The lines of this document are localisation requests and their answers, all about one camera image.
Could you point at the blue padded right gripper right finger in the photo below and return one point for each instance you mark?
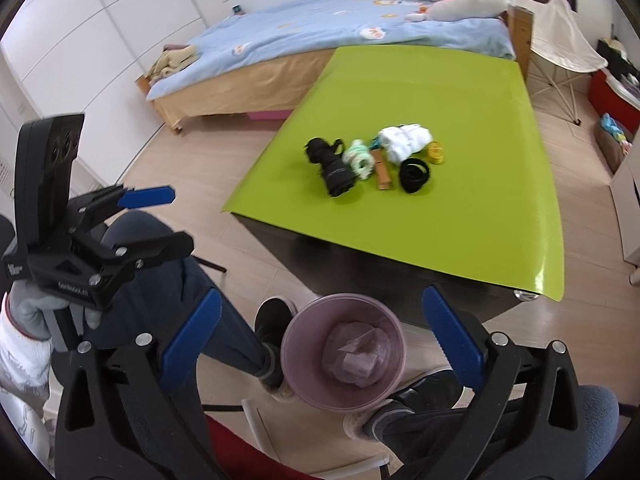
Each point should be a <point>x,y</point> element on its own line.
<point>524,419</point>

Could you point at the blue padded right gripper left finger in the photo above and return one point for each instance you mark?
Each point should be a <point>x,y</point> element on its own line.
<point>116,418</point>

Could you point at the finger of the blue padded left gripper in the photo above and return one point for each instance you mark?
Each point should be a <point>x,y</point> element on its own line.
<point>151,252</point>
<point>146,197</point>

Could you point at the black sock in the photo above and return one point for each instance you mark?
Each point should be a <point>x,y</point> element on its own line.
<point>336,174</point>

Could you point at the green white sock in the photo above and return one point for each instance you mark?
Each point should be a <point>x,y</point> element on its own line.
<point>359,159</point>

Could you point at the wooden clothespin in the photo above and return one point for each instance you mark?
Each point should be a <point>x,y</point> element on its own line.
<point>382,174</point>

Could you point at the white socks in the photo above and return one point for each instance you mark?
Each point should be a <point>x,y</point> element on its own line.
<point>401,142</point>

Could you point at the yellow tape measure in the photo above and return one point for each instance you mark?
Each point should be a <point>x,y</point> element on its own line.
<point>435,153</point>

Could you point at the pink trash bin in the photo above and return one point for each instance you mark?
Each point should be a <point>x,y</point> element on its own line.
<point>302,350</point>

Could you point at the grey gloved left hand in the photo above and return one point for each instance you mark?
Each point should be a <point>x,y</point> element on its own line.
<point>26,306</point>

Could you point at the right black shoe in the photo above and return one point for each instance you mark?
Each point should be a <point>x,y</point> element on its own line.
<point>432,391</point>

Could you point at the black shoe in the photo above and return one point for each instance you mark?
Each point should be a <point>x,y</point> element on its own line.
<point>432,391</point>
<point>273,317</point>

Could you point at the beige folded towel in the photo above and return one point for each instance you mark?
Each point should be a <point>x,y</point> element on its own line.
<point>172,60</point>

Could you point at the left black shoe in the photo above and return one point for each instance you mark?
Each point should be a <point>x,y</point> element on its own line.
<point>273,317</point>

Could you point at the white wardrobe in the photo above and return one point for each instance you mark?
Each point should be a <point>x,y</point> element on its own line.
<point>85,56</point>

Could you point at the crumpled paper in bin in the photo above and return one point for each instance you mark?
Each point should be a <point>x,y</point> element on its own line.
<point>356,354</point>

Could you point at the blue quilt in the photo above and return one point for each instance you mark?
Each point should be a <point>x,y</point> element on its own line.
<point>311,25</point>

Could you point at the green table mat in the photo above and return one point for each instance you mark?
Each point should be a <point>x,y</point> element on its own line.
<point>488,212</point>

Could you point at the brown basket with toys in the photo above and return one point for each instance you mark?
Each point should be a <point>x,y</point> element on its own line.
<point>614,140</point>

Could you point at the red storage box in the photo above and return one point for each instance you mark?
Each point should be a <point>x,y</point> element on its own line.
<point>608,96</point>

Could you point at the white folding chair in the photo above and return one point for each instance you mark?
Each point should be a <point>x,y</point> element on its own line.
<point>561,54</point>

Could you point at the white plush toy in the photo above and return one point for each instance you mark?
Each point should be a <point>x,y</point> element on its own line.
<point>457,10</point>

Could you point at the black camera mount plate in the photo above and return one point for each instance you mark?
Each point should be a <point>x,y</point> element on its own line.
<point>46,150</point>

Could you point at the wooden bed frame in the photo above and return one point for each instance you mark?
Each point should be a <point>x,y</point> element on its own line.
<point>268,87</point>

